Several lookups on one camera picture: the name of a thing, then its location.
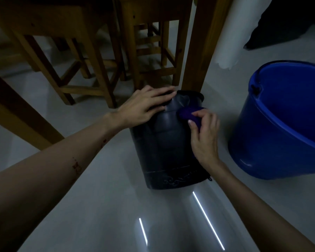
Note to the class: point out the person's right hand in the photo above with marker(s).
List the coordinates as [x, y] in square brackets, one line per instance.
[206, 140]

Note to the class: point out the person's left hand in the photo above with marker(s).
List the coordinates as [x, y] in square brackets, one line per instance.
[136, 110]

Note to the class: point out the person's right thumb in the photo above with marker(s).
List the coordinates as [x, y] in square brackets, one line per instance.
[193, 126]

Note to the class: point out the person's left thumb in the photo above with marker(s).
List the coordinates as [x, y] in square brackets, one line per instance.
[153, 114]

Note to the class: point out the person's left little finger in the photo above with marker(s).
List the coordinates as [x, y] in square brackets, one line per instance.
[148, 88]

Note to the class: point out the person's left middle finger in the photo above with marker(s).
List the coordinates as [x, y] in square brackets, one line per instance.
[166, 96]

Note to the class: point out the purple cleaning cloth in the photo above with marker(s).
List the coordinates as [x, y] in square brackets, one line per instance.
[187, 114]

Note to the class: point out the black plastic trash bin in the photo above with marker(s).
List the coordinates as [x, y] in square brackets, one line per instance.
[165, 154]

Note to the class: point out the person's right forearm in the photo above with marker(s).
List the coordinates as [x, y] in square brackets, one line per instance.
[252, 207]

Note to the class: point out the person's left forearm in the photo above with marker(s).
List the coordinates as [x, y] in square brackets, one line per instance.
[49, 175]

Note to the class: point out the black bin liner bag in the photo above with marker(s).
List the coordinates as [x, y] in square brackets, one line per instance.
[185, 98]

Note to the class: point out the narrow wooden stool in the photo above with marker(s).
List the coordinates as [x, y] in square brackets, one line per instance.
[152, 36]

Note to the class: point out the wooden table leg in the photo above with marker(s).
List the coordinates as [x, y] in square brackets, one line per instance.
[18, 112]
[202, 41]

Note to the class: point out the blue plastic bucket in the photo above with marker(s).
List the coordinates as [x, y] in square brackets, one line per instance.
[283, 128]

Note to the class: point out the white hanging cloth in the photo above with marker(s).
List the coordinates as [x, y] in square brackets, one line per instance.
[236, 31]

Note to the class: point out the wide wooden stool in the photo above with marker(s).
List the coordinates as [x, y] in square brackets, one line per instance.
[42, 26]

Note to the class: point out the dark fabric object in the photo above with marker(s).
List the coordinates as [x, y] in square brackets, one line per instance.
[286, 20]

